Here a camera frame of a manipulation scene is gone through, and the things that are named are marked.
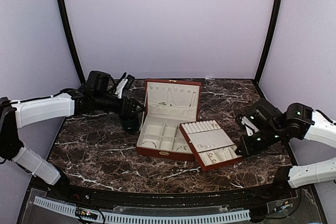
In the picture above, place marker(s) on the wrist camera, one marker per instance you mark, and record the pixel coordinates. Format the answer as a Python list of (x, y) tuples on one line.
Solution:
[(245, 123), (124, 83)]

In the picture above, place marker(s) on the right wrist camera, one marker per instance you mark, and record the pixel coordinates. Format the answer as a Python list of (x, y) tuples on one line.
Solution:
[(245, 123)]

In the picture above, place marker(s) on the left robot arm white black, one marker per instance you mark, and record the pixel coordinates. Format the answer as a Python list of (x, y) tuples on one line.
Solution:
[(98, 93)]

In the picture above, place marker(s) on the black frame post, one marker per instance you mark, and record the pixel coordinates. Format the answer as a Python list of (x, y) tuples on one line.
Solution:
[(268, 40), (70, 40)]

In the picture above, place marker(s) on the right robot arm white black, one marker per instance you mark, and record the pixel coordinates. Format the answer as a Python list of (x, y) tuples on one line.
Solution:
[(266, 125)]

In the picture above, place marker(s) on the left black frame post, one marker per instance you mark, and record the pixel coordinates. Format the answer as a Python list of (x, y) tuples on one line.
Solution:
[(70, 40)]

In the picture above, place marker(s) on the black front table rail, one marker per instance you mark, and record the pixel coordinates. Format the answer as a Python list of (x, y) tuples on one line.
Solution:
[(250, 197)]

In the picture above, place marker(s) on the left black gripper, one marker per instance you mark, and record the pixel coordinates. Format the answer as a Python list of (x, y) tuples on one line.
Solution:
[(127, 112)]

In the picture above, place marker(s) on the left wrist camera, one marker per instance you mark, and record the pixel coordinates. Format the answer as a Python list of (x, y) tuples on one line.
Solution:
[(124, 83)]

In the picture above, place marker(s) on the red jewelry tray cream insert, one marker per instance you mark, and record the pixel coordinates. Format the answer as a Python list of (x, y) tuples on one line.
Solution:
[(209, 143)]

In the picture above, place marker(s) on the dark green cup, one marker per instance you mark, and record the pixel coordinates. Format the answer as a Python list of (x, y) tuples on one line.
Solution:
[(130, 125)]

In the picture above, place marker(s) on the white slotted cable duct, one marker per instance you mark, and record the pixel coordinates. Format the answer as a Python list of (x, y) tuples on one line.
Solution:
[(140, 215)]

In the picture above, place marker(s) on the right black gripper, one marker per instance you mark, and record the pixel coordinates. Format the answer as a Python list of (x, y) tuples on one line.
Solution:
[(248, 150)]

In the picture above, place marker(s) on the right black frame post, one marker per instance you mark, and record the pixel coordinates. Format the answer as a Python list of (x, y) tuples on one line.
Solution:
[(268, 40)]

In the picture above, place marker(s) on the silver necklace green beads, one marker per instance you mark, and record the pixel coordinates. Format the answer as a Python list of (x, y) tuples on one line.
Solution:
[(167, 97)]

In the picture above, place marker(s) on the red wooden jewelry box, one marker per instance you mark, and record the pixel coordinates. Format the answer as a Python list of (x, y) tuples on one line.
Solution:
[(160, 135)]

